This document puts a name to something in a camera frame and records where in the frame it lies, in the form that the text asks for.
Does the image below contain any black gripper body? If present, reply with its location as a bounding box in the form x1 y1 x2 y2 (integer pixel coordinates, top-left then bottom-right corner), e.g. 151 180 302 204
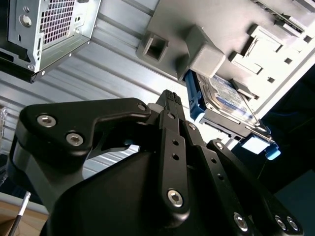
48 147 234 236

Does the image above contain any hard disk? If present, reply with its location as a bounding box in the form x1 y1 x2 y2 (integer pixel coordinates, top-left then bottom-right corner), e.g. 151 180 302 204
183 69 281 161

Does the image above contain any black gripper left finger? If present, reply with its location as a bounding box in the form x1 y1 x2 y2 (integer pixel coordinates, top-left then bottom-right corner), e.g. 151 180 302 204
7 90 191 221

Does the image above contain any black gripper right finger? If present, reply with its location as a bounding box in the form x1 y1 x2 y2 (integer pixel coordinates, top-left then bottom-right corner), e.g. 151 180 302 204
174 92 306 236

